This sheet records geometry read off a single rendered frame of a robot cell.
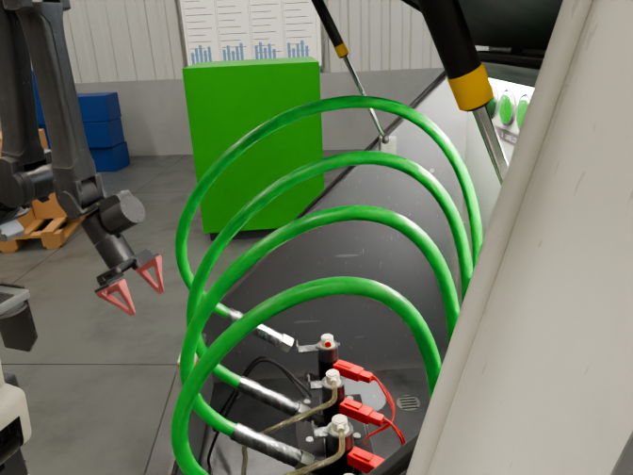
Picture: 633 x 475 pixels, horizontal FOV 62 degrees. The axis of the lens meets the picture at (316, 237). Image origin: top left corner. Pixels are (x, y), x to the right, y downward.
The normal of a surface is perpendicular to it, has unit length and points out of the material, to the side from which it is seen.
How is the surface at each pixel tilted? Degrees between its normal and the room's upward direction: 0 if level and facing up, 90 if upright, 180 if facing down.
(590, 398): 76
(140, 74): 90
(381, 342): 90
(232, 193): 90
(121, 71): 90
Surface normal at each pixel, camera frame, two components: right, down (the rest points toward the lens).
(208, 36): -0.07, 0.36
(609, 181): -0.98, -0.16
